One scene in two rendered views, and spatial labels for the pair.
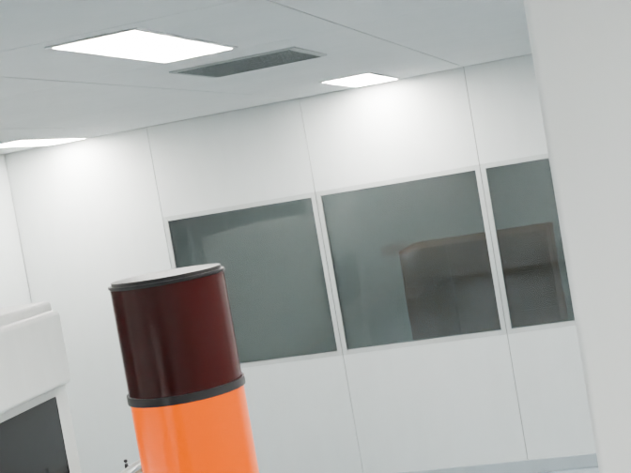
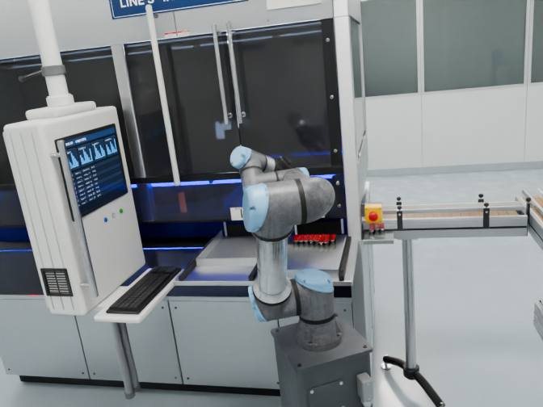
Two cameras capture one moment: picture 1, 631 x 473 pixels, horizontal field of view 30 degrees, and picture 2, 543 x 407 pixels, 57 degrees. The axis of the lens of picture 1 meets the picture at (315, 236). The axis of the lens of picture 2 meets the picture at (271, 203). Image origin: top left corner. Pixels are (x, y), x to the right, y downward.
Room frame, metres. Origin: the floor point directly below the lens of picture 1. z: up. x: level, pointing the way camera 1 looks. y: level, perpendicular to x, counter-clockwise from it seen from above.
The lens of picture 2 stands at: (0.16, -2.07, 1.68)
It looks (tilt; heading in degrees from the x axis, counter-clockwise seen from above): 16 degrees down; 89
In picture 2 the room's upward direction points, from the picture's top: 6 degrees counter-clockwise
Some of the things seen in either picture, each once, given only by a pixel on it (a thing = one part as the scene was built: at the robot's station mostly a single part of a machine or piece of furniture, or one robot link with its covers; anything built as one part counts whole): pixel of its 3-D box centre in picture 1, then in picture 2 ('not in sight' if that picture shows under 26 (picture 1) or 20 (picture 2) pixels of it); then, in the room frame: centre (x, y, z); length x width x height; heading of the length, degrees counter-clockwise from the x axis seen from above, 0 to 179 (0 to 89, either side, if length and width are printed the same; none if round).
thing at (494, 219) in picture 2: not in sight; (440, 216); (0.94, 0.02, 0.92); 0.69 x 0.16 x 0.16; 165
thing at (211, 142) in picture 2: not in sight; (184, 108); (-0.14, 0.15, 1.51); 0.47 x 0.01 x 0.59; 165
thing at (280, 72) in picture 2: not in sight; (285, 99); (0.30, 0.03, 1.51); 0.43 x 0.01 x 0.59; 165
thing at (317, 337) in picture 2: not in sight; (317, 325); (0.29, -0.64, 0.84); 0.15 x 0.15 x 0.10
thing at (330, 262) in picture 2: not in sight; (310, 255); (0.32, -0.20, 0.90); 0.34 x 0.26 x 0.04; 74
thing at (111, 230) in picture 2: not in sight; (82, 201); (-0.58, -0.06, 1.19); 0.50 x 0.19 x 0.78; 73
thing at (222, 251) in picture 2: not in sight; (237, 246); (0.02, 0.00, 0.90); 0.34 x 0.26 x 0.04; 75
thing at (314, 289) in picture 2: not in sight; (313, 292); (0.28, -0.64, 0.96); 0.13 x 0.12 x 0.14; 7
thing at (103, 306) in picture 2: not in sight; (136, 292); (-0.42, -0.13, 0.79); 0.45 x 0.28 x 0.03; 73
